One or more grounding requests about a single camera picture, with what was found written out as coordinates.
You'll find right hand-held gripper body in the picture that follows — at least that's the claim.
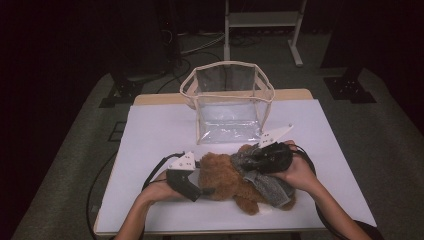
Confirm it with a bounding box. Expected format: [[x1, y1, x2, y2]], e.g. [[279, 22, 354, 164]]
[[258, 123, 295, 174]]

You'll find long black cable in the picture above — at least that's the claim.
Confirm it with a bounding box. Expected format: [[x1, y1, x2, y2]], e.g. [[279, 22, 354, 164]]
[[85, 151, 119, 240]]

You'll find brown teddy bear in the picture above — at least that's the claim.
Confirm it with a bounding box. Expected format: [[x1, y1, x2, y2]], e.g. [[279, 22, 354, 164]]
[[198, 143, 297, 216]]

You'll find black looped cable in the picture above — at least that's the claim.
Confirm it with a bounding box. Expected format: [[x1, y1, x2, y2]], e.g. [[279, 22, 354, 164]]
[[155, 49, 194, 95]]

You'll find wooden table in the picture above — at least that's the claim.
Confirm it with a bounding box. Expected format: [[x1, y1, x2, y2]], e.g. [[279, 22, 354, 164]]
[[93, 88, 378, 238]]

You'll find left hand-held gripper cable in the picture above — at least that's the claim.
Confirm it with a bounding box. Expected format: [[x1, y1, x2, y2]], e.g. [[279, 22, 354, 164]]
[[140, 151, 186, 240]]

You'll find hand-held gripper cable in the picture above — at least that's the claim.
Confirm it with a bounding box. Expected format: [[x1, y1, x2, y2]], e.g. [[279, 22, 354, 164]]
[[140, 151, 186, 240], [292, 144, 354, 240]]

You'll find white cable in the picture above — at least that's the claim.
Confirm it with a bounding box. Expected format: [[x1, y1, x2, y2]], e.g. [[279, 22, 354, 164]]
[[179, 32, 226, 56]]

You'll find grey towel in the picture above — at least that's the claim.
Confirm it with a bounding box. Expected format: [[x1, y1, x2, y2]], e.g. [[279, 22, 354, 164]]
[[230, 144, 296, 209]]

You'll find person's right hand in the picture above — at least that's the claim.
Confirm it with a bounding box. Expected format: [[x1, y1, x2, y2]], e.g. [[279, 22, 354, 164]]
[[271, 139, 319, 193]]

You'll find black upright equipment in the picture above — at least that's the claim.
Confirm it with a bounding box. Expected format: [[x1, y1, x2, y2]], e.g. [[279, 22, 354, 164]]
[[156, 0, 184, 68]]

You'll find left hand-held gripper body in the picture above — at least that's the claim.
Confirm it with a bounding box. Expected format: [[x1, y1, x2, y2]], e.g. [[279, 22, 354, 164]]
[[165, 150, 203, 203]]

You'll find person's left hand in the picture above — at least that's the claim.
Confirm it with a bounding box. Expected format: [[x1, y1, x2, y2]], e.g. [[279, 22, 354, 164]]
[[141, 169, 183, 204]]

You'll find right hand-held gripper cable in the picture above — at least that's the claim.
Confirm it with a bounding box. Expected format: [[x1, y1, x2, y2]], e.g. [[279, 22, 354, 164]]
[[292, 144, 354, 240]]

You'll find dark square floor plate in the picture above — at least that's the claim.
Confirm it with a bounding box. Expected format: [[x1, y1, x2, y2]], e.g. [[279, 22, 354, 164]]
[[108, 121, 127, 143]]

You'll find clear bag with beige trim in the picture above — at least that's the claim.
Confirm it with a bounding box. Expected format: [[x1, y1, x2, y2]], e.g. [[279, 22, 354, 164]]
[[179, 60, 276, 145]]

